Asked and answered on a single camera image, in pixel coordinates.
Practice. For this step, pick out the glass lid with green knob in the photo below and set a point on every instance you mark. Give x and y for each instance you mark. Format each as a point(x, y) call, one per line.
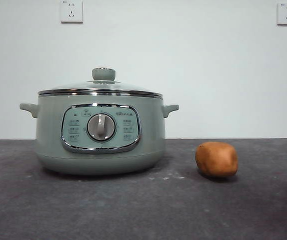
point(103, 73)

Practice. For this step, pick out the brown potato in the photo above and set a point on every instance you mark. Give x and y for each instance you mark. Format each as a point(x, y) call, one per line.
point(217, 160)

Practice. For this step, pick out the pale green electric pot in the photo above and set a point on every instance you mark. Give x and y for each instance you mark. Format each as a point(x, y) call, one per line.
point(51, 125)

